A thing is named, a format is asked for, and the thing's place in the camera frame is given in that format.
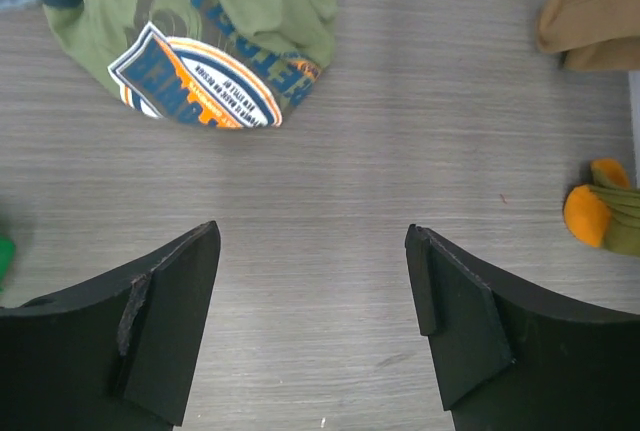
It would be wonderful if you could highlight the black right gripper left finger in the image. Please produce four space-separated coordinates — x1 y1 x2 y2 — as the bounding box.
1 221 221 430

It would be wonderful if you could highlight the green plastic tray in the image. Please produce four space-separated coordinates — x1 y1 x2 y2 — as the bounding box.
0 236 16 285

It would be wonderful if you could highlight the olive orange sock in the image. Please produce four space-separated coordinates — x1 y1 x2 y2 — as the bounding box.
563 158 639 257

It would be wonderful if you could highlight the olive green printed shirt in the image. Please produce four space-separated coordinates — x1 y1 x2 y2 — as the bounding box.
43 0 338 129

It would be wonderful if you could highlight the brown ribbed sock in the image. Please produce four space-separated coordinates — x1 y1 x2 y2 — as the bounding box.
535 0 639 71

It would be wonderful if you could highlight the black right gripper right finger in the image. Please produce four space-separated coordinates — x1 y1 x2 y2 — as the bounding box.
405 225 639 430

